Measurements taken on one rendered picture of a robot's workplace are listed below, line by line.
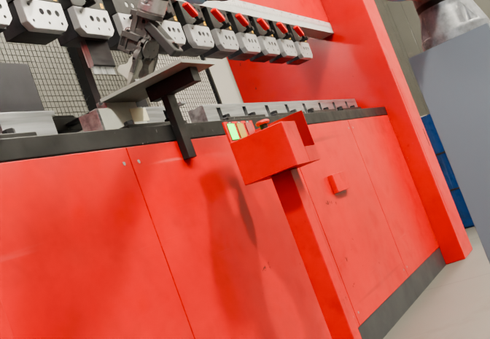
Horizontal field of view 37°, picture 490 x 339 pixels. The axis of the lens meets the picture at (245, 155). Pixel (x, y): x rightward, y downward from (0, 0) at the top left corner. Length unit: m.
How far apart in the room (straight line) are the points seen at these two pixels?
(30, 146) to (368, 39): 2.74
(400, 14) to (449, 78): 10.07
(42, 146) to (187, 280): 0.49
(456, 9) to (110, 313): 0.94
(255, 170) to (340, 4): 2.21
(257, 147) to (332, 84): 2.12
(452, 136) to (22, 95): 1.50
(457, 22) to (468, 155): 0.28
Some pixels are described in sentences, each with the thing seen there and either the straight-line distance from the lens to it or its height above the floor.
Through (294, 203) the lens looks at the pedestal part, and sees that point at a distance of 2.00.
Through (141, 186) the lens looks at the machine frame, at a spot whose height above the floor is 0.73.
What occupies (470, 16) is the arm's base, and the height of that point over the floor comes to 0.81.
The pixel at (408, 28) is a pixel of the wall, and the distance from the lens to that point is 11.62.
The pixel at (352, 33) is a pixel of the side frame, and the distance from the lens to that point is 4.02.
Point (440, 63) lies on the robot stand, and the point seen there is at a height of 0.74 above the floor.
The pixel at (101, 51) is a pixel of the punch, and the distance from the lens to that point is 2.09.
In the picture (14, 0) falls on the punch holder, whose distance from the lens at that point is 1.88.
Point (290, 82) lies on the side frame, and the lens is 4.12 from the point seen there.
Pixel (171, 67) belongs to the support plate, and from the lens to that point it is 1.86.
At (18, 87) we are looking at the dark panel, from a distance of 2.60.
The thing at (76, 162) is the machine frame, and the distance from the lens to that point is 1.58.
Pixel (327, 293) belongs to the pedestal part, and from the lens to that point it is 2.02.
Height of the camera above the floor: 0.57
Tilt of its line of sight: 5 degrees up
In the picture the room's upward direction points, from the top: 21 degrees counter-clockwise
